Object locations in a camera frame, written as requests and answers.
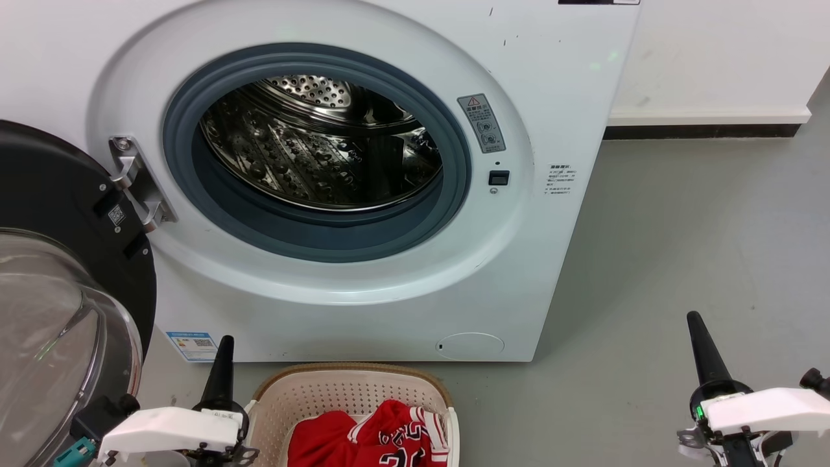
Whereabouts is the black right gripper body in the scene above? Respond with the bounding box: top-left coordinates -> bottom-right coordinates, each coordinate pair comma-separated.
678,379 -> 795,467

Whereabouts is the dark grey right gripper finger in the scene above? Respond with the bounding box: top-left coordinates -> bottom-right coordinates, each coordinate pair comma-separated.
686,311 -> 735,389

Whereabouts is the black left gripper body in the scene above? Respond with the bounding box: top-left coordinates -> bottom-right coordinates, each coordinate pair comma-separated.
185,399 -> 260,467

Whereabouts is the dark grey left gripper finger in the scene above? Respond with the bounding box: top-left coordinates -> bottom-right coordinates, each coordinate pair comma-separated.
198,335 -> 235,411

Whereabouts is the red basketball jersey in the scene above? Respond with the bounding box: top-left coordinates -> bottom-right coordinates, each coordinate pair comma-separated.
287,399 -> 450,467

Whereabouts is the cream perforated laundry basket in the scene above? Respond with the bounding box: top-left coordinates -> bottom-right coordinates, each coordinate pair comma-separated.
246,362 -> 461,467

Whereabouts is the stainless steel washing machine drum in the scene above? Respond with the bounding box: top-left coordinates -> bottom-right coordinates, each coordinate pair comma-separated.
200,75 -> 444,211

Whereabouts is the black washer door with glass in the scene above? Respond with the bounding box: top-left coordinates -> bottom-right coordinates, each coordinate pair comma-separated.
0,120 -> 158,467

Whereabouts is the blue energy label sticker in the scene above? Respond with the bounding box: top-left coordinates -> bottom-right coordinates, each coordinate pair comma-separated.
165,331 -> 218,362

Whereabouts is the teal plug connector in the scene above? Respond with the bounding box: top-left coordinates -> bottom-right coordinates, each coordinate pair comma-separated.
53,437 -> 97,467

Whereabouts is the grey rubber door gasket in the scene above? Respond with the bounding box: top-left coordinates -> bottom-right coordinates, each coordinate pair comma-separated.
162,43 -> 472,263

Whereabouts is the white front-load washing machine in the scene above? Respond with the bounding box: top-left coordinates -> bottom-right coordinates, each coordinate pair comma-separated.
0,0 -> 643,363

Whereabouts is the silver metal door hinge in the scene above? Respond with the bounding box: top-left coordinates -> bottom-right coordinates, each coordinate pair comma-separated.
109,136 -> 177,233

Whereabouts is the black baseboard strip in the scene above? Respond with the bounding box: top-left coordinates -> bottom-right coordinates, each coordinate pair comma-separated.
604,123 -> 803,139

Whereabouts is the small printed text label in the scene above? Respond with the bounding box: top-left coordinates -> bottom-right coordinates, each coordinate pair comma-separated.
546,163 -> 576,197

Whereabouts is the round white filter cover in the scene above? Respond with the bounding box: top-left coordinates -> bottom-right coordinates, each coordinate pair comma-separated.
435,332 -> 505,361

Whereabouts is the grey warning sticker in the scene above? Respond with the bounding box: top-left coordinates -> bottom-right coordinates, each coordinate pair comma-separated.
457,94 -> 506,154

